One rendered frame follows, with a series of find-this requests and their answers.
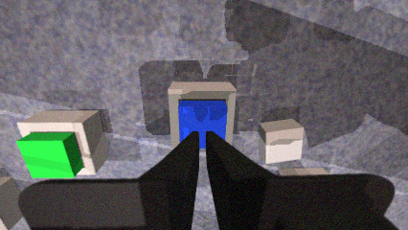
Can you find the yellow button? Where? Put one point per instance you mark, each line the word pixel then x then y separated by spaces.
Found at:
pixel 298 171

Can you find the red button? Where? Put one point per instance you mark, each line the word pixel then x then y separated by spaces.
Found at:
pixel 10 212

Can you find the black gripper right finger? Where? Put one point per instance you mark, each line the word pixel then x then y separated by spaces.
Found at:
pixel 249 197

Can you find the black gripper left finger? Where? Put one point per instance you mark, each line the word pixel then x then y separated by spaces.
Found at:
pixel 160 199

